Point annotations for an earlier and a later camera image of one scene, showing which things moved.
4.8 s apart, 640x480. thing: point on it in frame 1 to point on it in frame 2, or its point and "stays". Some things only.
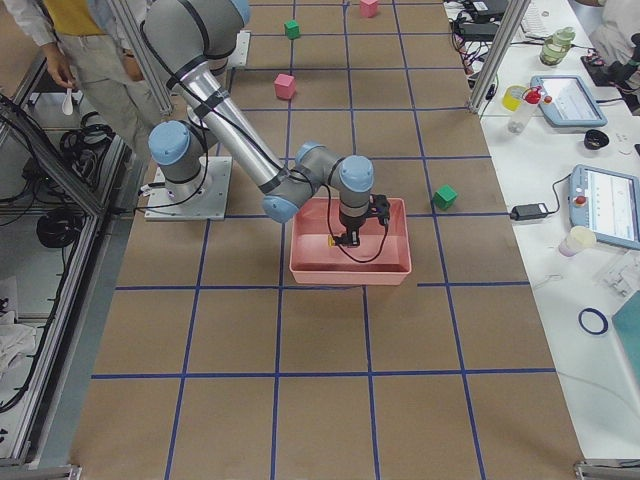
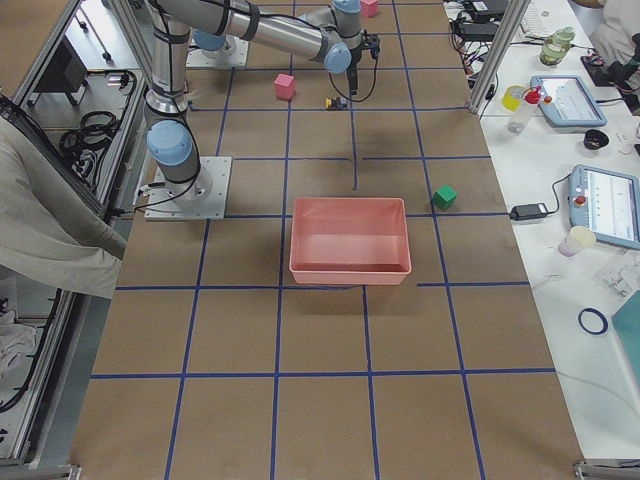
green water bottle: x=556 y=48 stays
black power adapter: x=528 y=212 stays
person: x=91 y=47 to x=52 y=231
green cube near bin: x=444 y=197 stays
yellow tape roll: x=512 y=97 stays
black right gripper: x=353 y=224 to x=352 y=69
